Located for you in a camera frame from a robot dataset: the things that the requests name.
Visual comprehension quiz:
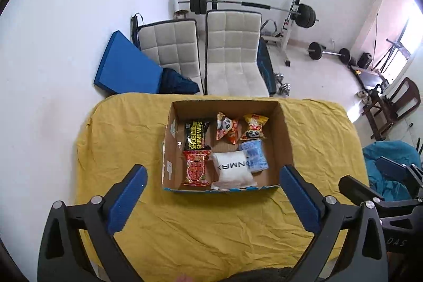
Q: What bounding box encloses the red floral wipes pack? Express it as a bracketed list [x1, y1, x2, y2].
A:
[183, 149, 211, 187]

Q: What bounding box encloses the dark blue cloth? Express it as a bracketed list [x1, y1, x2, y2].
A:
[158, 68, 200, 95]

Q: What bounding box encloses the black shoe wipes pack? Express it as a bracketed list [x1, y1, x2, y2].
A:
[184, 119, 211, 151]

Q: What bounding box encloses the white weight bench rack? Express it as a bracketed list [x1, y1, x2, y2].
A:
[262, 0, 301, 67]

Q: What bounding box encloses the dark wooden chair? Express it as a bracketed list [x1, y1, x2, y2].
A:
[361, 77, 421, 142]

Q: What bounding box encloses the cardboard milk box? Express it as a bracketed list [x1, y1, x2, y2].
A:
[161, 97, 293, 192]

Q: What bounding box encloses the blue foam mat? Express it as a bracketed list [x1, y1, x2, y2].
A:
[94, 30, 163, 94]

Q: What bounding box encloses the white zip pouch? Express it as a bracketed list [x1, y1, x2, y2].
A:
[211, 151, 258, 190]

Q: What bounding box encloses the yellow tablecloth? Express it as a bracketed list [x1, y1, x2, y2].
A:
[76, 93, 368, 281]

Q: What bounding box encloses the floor barbell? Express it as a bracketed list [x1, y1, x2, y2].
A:
[307, 42, 351, 65]

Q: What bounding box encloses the chrome dumbbell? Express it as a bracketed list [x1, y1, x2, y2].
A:
[274, 74, 291, 98]

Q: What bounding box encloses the yellow panda snack bag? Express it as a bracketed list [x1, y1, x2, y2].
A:
[240, 114, 269, 141]

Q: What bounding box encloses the left white padded chair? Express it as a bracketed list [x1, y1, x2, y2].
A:
[138, 19, 204, 95]

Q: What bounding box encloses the barbell on rack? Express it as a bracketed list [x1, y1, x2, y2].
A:
[178, 0, 318, 28]

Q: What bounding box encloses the orange panda snack bag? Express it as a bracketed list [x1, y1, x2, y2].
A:
[216, 111, 239, 144]

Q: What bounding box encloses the teal cloth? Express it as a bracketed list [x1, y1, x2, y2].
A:
[362, 141, 422, 201]

